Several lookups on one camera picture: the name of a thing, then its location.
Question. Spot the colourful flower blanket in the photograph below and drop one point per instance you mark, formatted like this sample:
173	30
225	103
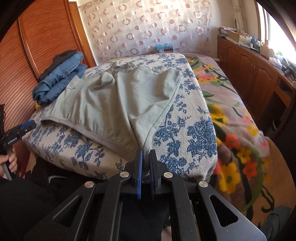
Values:
233	120

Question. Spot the folded dark pants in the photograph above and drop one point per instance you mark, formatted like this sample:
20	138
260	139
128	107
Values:
60	59

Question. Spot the blue floral white blanket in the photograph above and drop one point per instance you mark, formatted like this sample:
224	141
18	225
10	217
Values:
194	129

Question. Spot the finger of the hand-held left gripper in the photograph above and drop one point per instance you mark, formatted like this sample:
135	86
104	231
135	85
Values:
29	124
24	132

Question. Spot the stack of papers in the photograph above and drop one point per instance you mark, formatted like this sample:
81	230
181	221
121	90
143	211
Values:
223	31

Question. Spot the wooden slatted headboard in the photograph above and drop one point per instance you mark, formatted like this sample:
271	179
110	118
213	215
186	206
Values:
39	39

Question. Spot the grey cloth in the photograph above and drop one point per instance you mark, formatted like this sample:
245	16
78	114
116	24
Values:
276	220

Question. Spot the teal box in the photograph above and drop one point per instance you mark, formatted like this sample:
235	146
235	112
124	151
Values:
163	47

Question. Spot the bright window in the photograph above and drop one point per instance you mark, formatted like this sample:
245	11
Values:
275	25

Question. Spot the person's left hand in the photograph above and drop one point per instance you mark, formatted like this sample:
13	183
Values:
12	162

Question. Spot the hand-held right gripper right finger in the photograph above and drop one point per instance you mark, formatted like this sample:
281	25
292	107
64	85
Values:
152	178

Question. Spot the wooden cabinet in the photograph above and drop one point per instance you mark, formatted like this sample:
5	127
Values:
252	69

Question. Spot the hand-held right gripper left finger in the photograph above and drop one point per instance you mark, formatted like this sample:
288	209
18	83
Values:
139	176

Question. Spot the white bottle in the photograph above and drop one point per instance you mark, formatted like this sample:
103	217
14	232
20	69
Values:
264	47

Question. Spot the light grey-green pants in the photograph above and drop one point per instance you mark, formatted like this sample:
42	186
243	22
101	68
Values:
120	102

